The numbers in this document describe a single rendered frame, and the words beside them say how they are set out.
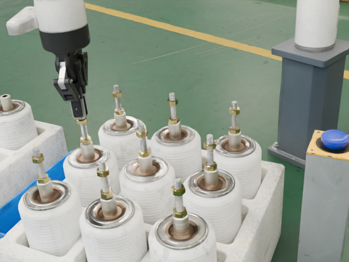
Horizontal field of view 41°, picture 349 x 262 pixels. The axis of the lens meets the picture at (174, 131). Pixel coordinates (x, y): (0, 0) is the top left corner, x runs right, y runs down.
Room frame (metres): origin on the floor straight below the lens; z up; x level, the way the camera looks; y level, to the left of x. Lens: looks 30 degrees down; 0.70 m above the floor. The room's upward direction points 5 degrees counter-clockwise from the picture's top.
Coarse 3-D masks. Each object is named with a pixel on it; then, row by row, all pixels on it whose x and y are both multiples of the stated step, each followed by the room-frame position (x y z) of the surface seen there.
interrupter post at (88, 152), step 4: (80, 144) 0.71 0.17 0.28; (88, 144) 0.71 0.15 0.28; (92, 144) 0.71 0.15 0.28; (84, 148) 0.70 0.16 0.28; (88, 148) 0.70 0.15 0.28; (92, 148) 0.71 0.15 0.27; (84, 152) 0.70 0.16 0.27; (88, 152) 0.70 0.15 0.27; (92, 152) 0.70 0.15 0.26; (84, 156) 0.70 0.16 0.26; (88, 156) 0.70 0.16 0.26; (92, 156) 0.70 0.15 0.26; (88, 160) 0.70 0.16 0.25
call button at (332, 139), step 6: (324, 132) 0.60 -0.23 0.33; (330, 132) 0.60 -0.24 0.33; (336, 132) 0.60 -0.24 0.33; (342, 132) 0.60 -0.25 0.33; (324, 138) 0.59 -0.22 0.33; (330, 138) 0.58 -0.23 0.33; (336, 138) 0.58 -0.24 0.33; (342, 138) 0.58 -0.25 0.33; (348, 138) 0.58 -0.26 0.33; (324, 144) 0.59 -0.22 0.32; (330, 144) 0.58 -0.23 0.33; (336, 144) 0.57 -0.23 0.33; (342, 144) 0.57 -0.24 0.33
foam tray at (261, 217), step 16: (272, 176) 0.71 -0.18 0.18; (272, 192) 0.66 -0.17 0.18; (256, 208) 0.62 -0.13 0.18; (272, 208) 0.66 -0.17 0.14; (16, 224) 0.63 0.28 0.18; (144, 224) 0.60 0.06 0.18; (256, 224) 0.58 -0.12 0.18; (272, 224) 0.66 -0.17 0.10; (0, 240) 0.59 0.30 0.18; (16, 240) 0.59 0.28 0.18; (80, 240) 0.57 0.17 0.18; (240, 240) 0.54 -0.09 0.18; (256, 240) 0.56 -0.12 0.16; (272, 240) 0.67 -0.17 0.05; (0, 256) 0.56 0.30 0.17; (16, 256) 0.55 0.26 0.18; (32, 256) 0.54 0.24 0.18; (48, 256) 0.54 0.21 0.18; (64, 256) 0.54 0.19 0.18; (80, 256) 0.55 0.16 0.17; (144, 256) 0.53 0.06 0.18; (224, 256) 0.52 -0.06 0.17; (240, 256) 0.51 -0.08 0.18; (256, 256) 0.57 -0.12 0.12; (272, 256) 0.68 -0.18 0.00
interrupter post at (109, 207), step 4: (100, 196) 0.55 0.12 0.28; (112, 196) 0.55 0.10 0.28; (100, 200) 0.55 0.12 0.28; (104, 200) 0.54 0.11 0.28; (108, 200) 0.54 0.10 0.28; (112, 200) 0.54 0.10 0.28; (104, 204) 0.54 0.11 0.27; (108, 204) 0.54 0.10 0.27; (112, 204) 0.54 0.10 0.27; (104, 208) 0.54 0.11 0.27; (108, 208) 0.54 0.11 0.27; (112, 208) 0.54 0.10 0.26; (116, 208) 0.55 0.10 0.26; (104, 212) 0.54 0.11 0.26; (108, 212) 0.54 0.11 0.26; (112, 212) 0.54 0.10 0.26; (116, 212) 0.55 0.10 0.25; (108, 216) 0.54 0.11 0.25
